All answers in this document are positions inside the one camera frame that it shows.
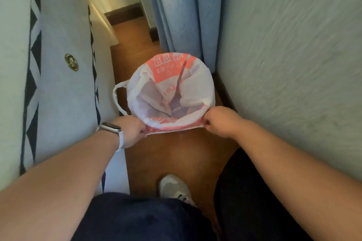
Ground person's left hand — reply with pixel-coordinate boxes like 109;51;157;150
111;115;148;149

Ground person's right hand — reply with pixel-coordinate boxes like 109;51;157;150
202;106;247;140

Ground white and red plastic bag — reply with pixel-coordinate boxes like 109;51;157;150
113;52;216;136

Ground person's right forearm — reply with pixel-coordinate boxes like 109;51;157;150
231;119;362;241

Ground person's left forearm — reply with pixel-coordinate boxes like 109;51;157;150
0;125;120;241

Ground white smartwatch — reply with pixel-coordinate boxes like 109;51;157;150
96;122;124;152

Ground white sneaker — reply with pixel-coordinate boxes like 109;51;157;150
158;174;197;208

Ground person's dark trousers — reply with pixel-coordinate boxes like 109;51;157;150
71;148;314;241

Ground white cabinet with black trim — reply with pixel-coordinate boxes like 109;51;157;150
0;0;130;196

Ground brass round cabinet knob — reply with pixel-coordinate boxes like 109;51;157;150
64;53;80;72

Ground light blue curtain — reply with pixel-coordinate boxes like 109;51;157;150
143;0;225;73

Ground dark wooden baseboard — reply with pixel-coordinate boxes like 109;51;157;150
104;2;160;43

